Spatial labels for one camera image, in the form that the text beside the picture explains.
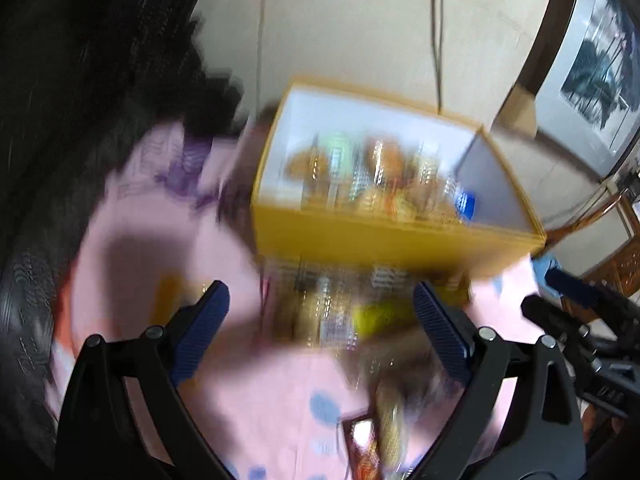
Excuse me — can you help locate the light green snack packet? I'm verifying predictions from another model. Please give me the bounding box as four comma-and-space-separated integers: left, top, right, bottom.
325, 132, 354, 181

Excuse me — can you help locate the clear rice bar packet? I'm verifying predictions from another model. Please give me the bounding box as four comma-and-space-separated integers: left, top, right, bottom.
377, 385, 407, 477

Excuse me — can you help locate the blue cloth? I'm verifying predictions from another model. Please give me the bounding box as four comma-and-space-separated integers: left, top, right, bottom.
532, 256, 558, 281

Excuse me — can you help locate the yellow cardboard box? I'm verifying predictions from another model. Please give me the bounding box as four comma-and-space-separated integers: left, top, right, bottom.
249, 77, 547, 281

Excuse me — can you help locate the brown chocolate bar packet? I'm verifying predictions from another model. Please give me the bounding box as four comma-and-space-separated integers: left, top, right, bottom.
344, 410, 387, 480

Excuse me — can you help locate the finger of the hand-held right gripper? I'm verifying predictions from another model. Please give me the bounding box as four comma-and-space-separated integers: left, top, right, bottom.
544, 267, 640, 342
521, 294, 602, 362

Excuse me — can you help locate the green seed cracker packet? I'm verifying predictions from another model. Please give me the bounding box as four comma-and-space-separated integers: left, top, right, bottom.
350, 302, 401, 337

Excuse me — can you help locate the framed lotus painting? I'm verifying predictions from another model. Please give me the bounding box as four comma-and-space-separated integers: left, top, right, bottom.
515, 0, 640, 178

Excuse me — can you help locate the dark carved wooden bench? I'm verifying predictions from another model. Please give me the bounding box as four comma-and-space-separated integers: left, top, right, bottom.
0, 0, 246, 466

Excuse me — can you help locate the blue cookie packet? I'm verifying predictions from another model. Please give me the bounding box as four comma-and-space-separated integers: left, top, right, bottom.
452, 187, 479, 222

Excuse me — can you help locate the wooden chair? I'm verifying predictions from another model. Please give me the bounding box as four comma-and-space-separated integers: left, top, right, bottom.
545, 180, 640, 311

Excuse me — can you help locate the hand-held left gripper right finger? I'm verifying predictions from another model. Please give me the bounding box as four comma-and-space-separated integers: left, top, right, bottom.
413, 281, 587, 480

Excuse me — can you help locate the pink floral tablecloth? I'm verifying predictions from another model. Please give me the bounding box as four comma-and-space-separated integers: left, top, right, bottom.
50, 122, 551, 480

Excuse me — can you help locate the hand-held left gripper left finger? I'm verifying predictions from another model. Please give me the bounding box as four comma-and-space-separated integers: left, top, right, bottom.
55, 280, 232, 480

